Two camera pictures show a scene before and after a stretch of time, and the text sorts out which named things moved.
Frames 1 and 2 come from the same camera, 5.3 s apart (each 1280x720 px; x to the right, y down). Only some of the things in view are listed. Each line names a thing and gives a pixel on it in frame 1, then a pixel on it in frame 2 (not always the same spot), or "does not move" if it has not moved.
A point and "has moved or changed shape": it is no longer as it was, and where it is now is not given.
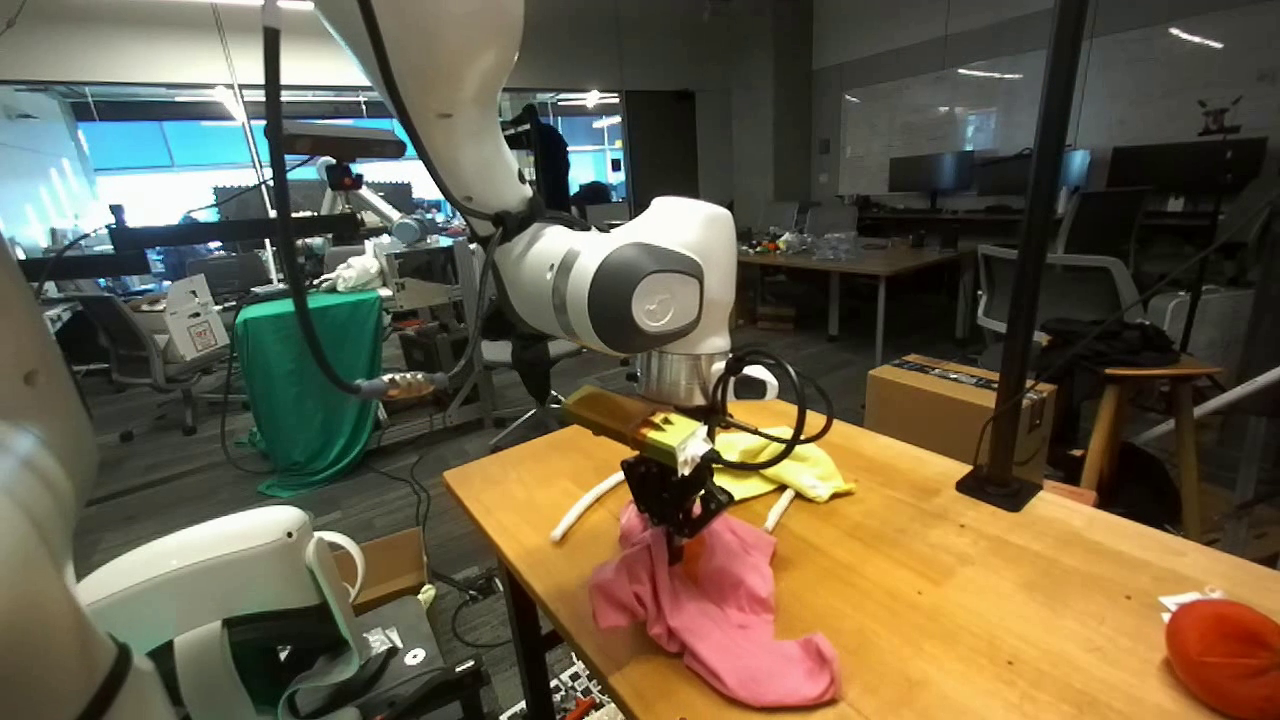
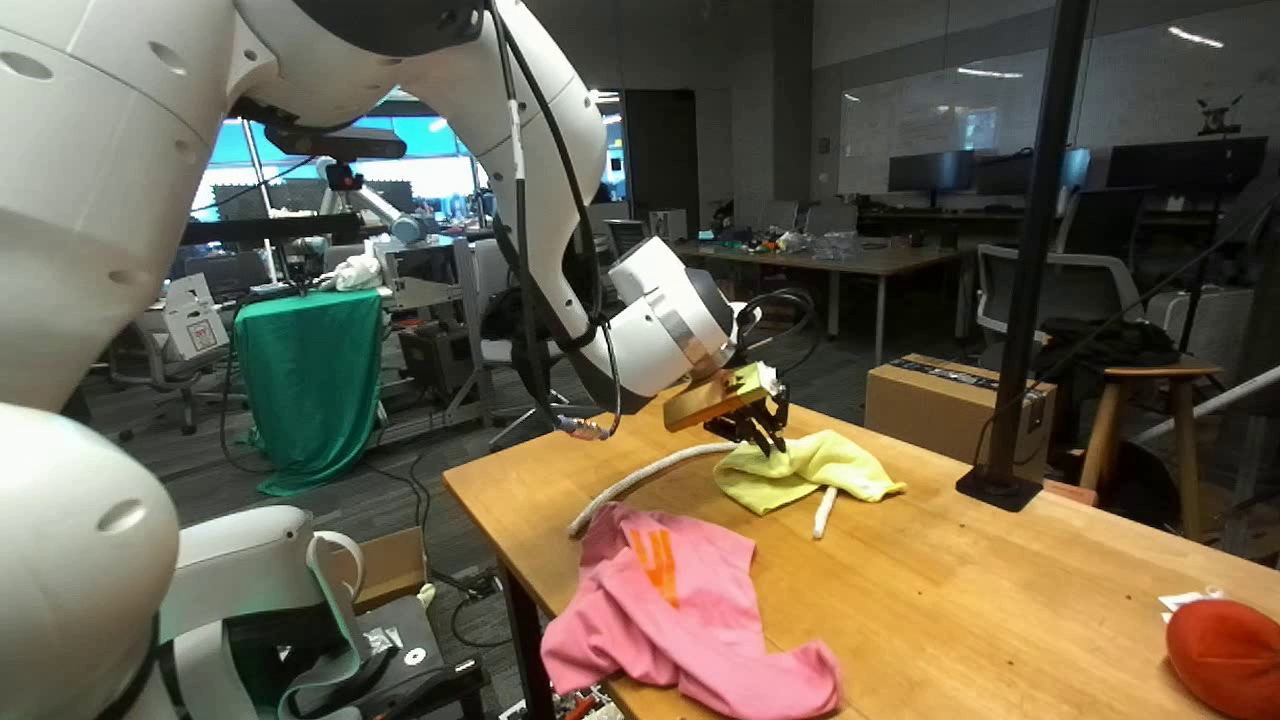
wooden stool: x=1186 y=406 does not move
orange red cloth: x=1226 y=657 does not move
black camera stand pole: x=1036 y=270 does not move
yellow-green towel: x=763 y=461 has moved or changed shape
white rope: x=575 y=516 → x=816 y=527
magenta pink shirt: x=708 y=607 has moved or changed shape
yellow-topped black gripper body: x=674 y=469 → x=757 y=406
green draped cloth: x=306 y=378 does not move
